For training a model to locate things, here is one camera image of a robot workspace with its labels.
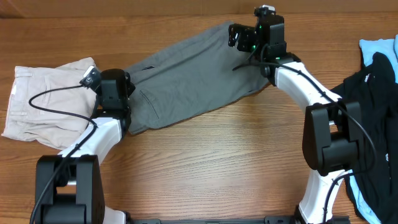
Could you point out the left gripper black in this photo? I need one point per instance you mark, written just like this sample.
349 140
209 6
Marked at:
130 86

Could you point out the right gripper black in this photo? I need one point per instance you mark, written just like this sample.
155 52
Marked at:
246 35

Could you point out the grey shorts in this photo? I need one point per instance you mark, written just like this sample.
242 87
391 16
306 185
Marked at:
189 78

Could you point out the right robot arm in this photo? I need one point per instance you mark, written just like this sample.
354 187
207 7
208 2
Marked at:
332 135

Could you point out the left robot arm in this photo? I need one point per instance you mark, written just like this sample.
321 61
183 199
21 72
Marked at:
68 186

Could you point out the beige folded shorts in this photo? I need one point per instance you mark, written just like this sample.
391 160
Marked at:
59 131

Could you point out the black garment with logo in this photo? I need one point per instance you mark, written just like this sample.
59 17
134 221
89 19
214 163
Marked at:
373 190

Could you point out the light blue garment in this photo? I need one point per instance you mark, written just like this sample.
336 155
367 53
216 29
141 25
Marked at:
388 47

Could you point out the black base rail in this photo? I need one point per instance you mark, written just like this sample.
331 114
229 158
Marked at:
211 221

